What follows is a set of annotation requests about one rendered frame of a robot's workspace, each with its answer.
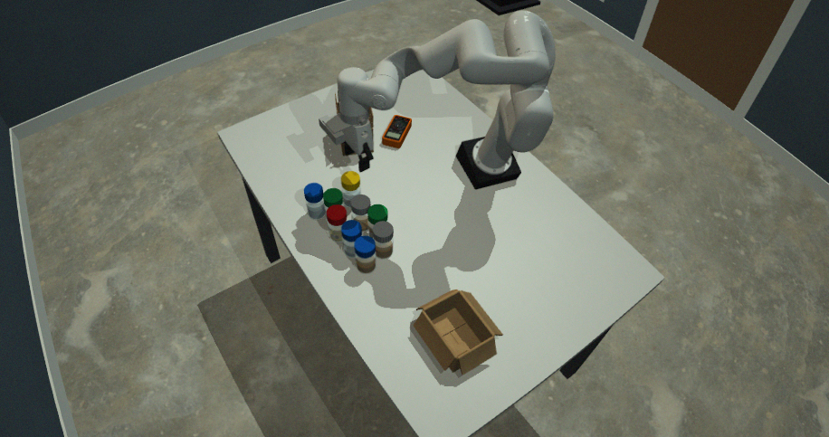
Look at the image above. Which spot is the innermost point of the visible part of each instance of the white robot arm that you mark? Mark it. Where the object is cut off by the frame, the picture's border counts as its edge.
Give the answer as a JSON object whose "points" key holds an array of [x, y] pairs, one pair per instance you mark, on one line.
{"points": [[471, 45]]}

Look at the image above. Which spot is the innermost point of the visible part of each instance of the yellow-capped bottle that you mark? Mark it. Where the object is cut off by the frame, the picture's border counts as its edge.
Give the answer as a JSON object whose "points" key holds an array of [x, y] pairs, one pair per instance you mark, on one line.
{"points": [[350, 182]]}

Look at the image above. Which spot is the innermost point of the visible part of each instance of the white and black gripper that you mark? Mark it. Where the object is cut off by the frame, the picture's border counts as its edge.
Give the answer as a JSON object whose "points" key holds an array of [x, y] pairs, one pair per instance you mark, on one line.
{"points": [[357, 143]]}

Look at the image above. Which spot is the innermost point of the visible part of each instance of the orange digital multimeter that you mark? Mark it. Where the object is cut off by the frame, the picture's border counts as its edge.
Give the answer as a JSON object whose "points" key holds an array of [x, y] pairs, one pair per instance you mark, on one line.
{"points": [[396, 131]]}

